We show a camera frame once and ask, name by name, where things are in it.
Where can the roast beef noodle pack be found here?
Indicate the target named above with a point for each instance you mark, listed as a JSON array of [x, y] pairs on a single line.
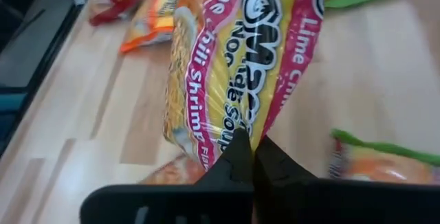
[[117, 4]]

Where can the chicken noodle pack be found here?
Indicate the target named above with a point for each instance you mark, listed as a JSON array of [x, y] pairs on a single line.
[[151, 21], [172, 172]]

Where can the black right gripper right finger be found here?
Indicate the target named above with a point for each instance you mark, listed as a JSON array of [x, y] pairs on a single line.
[[326, 203]]

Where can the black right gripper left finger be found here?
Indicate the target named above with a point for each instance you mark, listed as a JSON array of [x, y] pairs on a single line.
[[206, 203]]

